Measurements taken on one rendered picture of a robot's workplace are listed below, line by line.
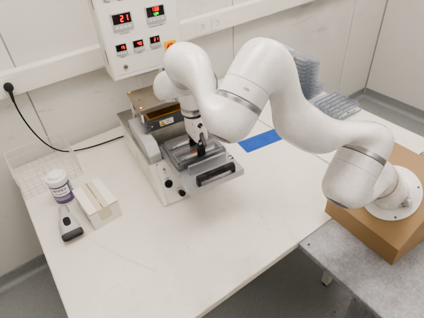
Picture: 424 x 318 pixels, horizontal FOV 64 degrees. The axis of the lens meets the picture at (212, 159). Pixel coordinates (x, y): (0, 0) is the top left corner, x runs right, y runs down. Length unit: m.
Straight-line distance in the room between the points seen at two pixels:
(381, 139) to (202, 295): 0.72
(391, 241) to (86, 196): 1.13
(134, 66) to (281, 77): 0.92
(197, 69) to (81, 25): 1.12
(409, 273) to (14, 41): 1.74
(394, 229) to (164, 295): 0.78
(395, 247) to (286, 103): 0.70
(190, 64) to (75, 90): 1.19
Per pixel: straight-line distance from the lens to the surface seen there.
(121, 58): 1.49
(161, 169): 1.38
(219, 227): 1.33
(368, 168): 0.90
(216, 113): 0.65
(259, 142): 1.72
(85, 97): 1.86
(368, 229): 1.30
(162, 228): 1.36
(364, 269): 1.29
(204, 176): 1.15
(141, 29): 1.48
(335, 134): 0.80
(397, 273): 1.32
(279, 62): 0.69
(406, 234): 1.26
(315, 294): 2.07
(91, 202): 1.42
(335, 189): 0.89
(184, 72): 0.72
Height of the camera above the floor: 1.79
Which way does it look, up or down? 40 degrees down
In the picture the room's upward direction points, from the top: 5 degrees counter-clockwise
